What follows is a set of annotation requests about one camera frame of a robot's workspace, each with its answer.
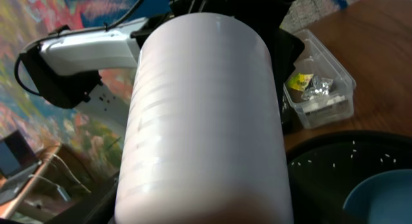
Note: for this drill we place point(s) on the pink plastic cup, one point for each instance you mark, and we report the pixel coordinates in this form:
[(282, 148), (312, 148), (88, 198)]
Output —
[(204, 142)]

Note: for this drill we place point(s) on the yellow foil snack wrapper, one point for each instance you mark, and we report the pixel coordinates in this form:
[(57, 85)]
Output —
[(305, 87)]

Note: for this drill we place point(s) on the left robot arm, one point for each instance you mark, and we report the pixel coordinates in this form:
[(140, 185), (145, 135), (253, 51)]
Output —
[(65, 67)]

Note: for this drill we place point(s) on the clear plastic bin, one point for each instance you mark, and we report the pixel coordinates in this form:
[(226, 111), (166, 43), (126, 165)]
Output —
[(317, 59)]

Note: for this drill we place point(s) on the round black serving tray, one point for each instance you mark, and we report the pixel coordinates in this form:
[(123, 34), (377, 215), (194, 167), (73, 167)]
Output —
[(325, 169)]

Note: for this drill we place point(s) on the laptop on background desk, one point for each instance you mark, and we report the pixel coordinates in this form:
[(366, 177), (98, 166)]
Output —
[(18, 161)]

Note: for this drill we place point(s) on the dark blue plate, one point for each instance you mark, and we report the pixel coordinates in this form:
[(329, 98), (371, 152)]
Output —
[(382, 198)]

